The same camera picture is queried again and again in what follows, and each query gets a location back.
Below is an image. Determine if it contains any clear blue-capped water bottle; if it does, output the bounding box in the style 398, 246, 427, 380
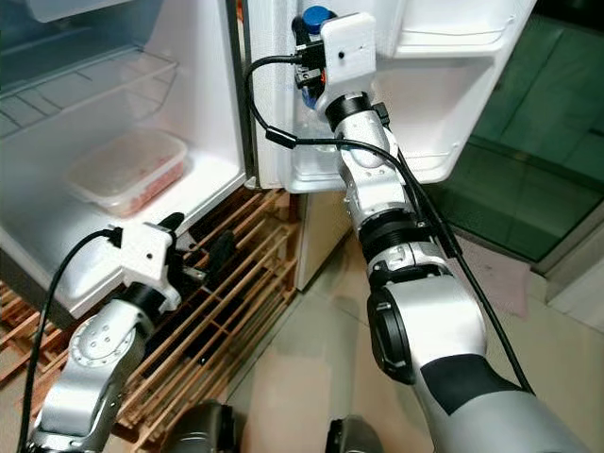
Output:
297, 5, 336, 109

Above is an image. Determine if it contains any small steel fridge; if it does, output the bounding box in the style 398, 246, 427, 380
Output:
0, 0, 246, 327

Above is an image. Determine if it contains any small fridge door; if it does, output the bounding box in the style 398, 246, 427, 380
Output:
245, 0, 539, 194

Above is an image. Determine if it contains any clear fridge tray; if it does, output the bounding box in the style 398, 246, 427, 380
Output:
26, 0, 124, 25

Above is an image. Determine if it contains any wooden slatted rack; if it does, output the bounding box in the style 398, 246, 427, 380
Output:
0, 189, 303, 453

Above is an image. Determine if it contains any clear plastic food container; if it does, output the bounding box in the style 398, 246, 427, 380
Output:
66, 127, 190, 218

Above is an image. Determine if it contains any dark grey robot left leg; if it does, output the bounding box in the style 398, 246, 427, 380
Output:
159, 401, 237, 453

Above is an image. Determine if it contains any dark grey robot leg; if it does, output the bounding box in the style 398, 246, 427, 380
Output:
326, 415, 374, 453
159, 401, 237, 453

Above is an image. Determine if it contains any dark grey robot right leg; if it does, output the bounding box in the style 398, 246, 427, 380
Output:
326, 415, 374, 453

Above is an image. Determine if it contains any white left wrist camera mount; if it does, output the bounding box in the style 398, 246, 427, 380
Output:
118, 224, 182, 310

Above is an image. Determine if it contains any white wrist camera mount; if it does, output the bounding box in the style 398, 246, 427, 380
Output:
118, 224, 182, 310
316, 11, 378, 109

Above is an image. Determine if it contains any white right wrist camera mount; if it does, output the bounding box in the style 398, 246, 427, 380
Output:
316, 11, 378, 109

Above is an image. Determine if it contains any white wire fridge shelf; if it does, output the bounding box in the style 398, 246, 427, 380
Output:
0, 47, 180, 143

